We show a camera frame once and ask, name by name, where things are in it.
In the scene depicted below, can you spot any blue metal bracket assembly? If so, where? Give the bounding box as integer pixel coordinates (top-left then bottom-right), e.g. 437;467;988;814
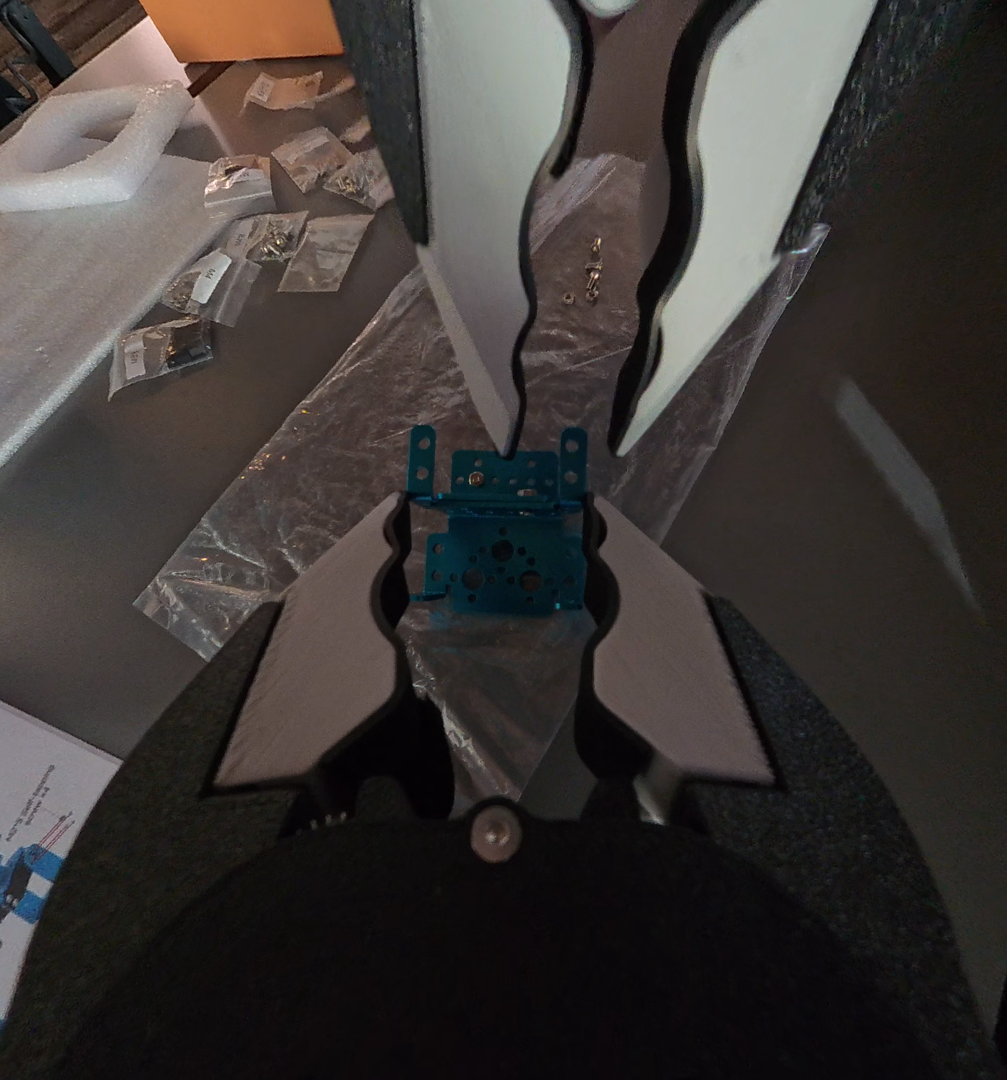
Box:
406;424;593;614

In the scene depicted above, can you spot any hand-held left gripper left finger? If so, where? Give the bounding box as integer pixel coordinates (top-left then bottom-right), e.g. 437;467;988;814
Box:
210;496;405;790

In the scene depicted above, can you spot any open instruction manual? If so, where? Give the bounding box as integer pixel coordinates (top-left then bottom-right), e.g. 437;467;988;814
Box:
0;682;125;1080

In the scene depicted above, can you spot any group of small hardware bags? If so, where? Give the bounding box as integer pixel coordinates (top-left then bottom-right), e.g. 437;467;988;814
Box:
107;71;399;398

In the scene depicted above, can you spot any white foam sheet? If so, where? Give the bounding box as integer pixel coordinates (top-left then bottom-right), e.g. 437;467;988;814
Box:
0;59;369;507

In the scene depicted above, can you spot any orange cardboard box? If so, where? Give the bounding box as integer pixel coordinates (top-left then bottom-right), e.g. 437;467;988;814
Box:
136;0;344;64

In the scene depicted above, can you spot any white foam frame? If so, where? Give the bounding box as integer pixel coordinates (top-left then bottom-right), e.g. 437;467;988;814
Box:
0;80;196;214

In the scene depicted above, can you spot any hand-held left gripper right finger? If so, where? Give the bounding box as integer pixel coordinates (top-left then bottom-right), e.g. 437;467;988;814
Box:
591;498;787;786

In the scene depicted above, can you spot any clear plastic bag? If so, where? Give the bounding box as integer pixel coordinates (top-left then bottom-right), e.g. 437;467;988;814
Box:
132;152;833;811

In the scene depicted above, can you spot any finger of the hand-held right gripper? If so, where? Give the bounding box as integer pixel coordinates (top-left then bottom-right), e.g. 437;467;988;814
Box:
611;0;879;457
419;0;593;457

